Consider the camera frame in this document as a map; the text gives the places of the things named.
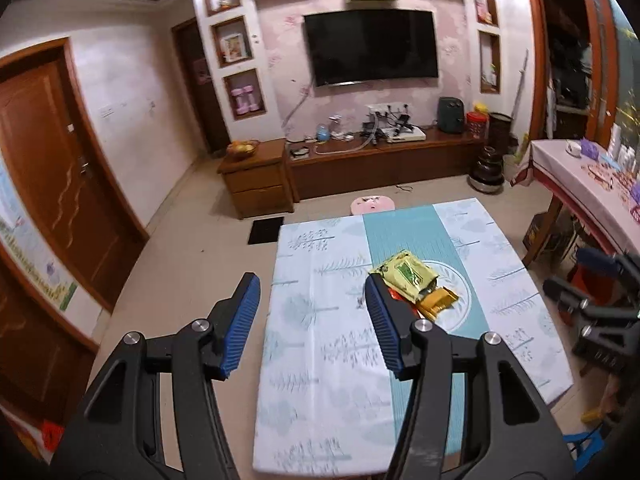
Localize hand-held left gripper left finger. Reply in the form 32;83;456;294
50;272;262;480

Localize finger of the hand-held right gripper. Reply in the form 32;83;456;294
574;250;640;287
542;277;640;372

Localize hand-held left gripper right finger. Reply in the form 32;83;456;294
364;274;578;480

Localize yellow green snack packet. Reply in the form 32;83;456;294
369;251;438;306

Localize gold foil wrapper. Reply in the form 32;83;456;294
415;285;459;320

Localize cardboard box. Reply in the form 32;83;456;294
522;212;551;251

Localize tree print tablecloth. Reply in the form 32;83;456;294
252;197;575;476

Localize side table with pink cloth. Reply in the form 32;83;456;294
510;139;640;267

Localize black floor mat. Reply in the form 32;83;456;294
247;216;286;246

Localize group of white bottles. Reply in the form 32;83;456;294
607;124;640;177

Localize pink round stool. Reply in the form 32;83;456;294
350;195;396;216

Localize small wooden drawer cabinet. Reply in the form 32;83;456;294
217;139;296;220

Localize stack of metal pots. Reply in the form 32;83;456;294
467;145;507;194

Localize long wooden TV cabinet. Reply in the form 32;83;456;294
285;127;488;203

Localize black woven bin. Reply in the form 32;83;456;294
488;111;512;156

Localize fruit bowl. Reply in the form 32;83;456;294
226;140;261;161

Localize red lidded container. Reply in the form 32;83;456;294
466;111;488;140

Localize thin long pole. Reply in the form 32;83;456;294
510;50;530;142

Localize white set-top device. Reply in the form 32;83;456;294
390;126;427;144

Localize dark air fryer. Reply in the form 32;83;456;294
437;97;466;135

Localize pink dumbbells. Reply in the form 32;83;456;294
231;87;259;114

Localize red paper sheet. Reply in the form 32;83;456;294
40;420;66;454

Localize dark wooden door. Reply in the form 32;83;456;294
171;17;232;156

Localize brown wooden door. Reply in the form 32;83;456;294
0;37;151;313

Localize framed picture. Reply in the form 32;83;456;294
220;34;246;64

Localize black flat screen TV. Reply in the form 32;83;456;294
304;9;440;87

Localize wall poster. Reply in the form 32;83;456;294
0;155;79;312

